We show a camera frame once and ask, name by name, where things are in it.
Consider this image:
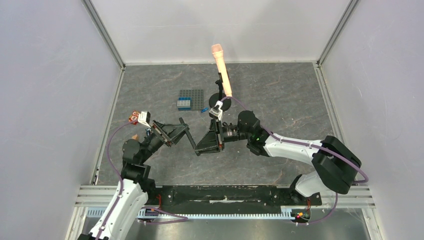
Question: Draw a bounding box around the black mounting base plate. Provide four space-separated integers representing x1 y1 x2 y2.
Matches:
146 185 322 215

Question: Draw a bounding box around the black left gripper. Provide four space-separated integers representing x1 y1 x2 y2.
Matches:
139 118 190 163

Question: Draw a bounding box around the red owl toy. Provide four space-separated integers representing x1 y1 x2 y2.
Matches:
128 110 140 125

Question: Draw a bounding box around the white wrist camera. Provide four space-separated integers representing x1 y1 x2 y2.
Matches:
208 100 223 121
137 111 151 128

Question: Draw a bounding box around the grey brick baseplate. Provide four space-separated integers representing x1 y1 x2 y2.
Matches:
178 89 205 111

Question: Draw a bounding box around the pink toy microphone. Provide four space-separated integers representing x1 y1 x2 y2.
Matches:
211 44 233 97

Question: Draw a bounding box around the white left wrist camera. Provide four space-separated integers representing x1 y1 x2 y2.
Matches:
137 111 151 128

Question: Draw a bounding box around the black microphone stand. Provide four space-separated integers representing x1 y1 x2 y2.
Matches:
208 73 232 112

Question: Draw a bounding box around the blue grey toy brick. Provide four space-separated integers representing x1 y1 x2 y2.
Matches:
176 97 192 111

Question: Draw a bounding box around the white slotted cable duct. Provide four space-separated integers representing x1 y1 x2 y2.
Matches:
86 207 296 221

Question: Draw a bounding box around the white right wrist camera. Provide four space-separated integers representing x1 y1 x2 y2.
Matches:
208 100 223 121

